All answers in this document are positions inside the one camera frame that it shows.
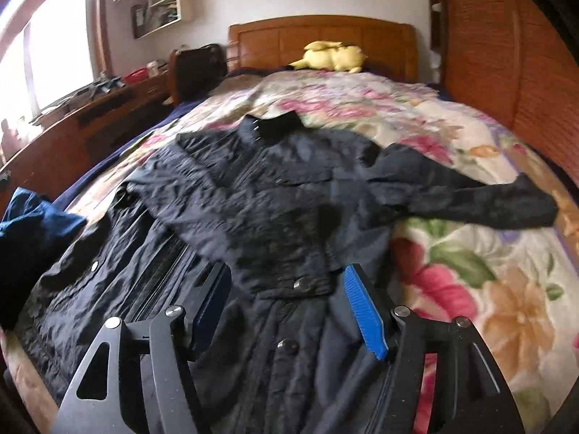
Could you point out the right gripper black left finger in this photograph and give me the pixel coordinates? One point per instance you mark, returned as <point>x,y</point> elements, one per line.
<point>206,304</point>

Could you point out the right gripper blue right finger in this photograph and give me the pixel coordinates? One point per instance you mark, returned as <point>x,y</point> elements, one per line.
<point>371,315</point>

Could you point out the dark navy jacket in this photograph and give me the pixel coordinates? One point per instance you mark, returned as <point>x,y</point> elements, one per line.
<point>287,208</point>

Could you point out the floral bed blanket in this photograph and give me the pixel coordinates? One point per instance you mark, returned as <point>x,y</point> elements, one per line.
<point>483,327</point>

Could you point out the blue cloth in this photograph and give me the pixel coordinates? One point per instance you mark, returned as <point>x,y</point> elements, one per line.
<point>34,235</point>

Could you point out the navy bed sheet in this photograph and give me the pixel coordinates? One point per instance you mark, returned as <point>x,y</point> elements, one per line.
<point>74,191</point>

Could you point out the wooden desk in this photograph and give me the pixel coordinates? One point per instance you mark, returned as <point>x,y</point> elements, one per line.
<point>63,153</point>

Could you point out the wooden chair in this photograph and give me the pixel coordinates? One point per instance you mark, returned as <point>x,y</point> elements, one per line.
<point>193,73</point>

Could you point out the red basket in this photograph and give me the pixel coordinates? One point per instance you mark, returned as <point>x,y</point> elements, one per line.
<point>137,76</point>

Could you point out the yellow plush toy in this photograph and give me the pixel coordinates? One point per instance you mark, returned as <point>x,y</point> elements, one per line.
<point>331,56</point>

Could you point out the wooden slatted wardrobe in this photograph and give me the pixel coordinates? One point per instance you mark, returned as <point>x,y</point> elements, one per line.
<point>517,61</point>

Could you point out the window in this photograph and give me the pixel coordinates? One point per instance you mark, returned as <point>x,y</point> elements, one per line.
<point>48,61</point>

